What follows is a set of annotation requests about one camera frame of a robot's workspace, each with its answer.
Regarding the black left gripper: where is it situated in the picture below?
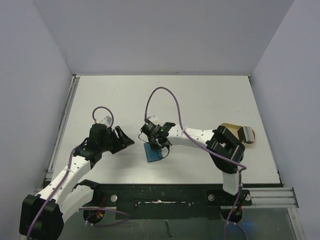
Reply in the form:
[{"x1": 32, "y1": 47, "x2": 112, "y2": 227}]
[{"x1": 99, "y1": 126, "x2": 134, "y2": 154}]

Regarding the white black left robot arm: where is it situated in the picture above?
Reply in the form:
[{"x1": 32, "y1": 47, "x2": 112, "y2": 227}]
[{"x1": 19, "y1": 123, "x2": 135, "y2": 240}]

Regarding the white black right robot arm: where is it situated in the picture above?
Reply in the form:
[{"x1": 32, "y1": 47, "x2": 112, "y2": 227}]
[{"x1": 140, "y1": 119, "x2": 246, "y2": 205}]

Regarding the beige oval card tray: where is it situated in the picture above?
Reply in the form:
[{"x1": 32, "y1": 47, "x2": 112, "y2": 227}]
[{"x1": 220, "y1": 123, "x2": 256, "y2": 148}]

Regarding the stack of credit cards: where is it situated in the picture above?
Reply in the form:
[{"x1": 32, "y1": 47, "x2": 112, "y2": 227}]
[{"x1": 242, "y1": 126, "x2": 255, "y2": 144}]

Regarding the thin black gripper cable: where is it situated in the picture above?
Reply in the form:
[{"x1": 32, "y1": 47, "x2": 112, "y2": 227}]
[{"x1": 138, "y1": 133, "x2": 172, "y2": 160}]

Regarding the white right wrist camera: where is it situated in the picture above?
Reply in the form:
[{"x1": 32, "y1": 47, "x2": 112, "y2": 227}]
[{"x1": 147, "y1": 115, "x2": 159, "y2": 122}]

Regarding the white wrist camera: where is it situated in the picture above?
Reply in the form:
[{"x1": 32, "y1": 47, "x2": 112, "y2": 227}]
[
  {"x1": 147, "y1": 115, "x2": 159, "y2": 122},
  {"x1": 95, "y1": 115, "x2": 113, "y2": 127}
]

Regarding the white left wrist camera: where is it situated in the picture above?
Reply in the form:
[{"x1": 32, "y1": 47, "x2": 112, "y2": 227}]
[{"x1": 95, "y1": 115, "x2": 113, "y2": 127}]

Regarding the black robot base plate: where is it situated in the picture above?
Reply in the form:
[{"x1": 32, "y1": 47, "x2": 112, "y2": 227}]
[{"x1": 82, "y1": 180, "x2": 252, "y2": 220}]

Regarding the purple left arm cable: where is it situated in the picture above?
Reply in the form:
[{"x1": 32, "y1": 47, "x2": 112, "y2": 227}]
[{"x1": 24, "y1": 106, "x2": 131, "y2": 237}]

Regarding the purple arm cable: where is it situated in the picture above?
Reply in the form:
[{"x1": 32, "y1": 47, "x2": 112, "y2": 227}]
[
  {"x1": 24, "y1": 106, "x2": 131, "y2": 237},
  {"x1": 144, "y1": 86, "x2": 248, "y2": 240}
]

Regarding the aluminium left side rail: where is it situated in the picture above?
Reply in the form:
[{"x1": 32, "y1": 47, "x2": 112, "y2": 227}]
[{"x1": 44, "y1": 74, "x2": 80, "y2": 182}]

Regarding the aluminium rail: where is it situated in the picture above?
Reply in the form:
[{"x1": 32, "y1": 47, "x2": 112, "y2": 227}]
[
  {"x1": 32, "y1": 186, "x2": 300, "y2": 210},
  {"x1": 44, "y1": 74, "x2": 80, "y2": 182}
]

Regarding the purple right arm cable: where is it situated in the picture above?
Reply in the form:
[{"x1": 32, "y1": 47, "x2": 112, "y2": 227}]
[{"x1": 144, "y1": 86, "x2": 248, "y2": 240}]

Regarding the aluminium front rail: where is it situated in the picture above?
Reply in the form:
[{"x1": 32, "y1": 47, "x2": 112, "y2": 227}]
[{"x1": 32, "y1": 186, "x2": 300, "y2": 210}]

